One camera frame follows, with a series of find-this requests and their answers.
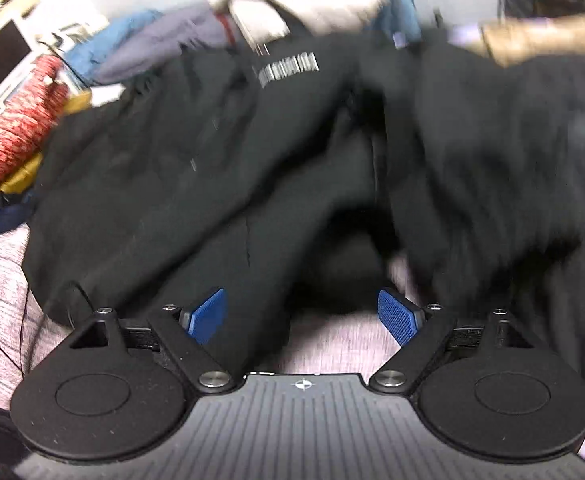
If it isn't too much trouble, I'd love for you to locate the black large jacket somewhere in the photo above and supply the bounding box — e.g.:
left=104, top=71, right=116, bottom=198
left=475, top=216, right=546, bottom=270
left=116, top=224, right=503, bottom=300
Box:
left=23, top=32, right=585, bottom=378

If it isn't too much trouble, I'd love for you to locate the yellow folded cloth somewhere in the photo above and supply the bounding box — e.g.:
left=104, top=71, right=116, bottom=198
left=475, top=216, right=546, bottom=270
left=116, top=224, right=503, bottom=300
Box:
left=0, top=90, right=92, bottom=193

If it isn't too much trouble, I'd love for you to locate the red patterned folded cloth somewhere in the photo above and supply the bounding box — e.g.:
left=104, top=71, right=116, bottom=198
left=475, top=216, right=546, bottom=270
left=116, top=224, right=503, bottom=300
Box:
left=0, top=54, right=69, bottom=184

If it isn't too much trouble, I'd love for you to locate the blue cloth pile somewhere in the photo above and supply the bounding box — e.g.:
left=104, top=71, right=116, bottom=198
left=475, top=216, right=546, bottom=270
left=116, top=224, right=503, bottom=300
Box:
left=64, top=9, right=162, bottom=86

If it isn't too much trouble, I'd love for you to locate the grey purple garment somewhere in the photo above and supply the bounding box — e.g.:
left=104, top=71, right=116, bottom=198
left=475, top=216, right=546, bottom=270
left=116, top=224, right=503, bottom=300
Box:
left=93, top=1, right=239, bottom=84

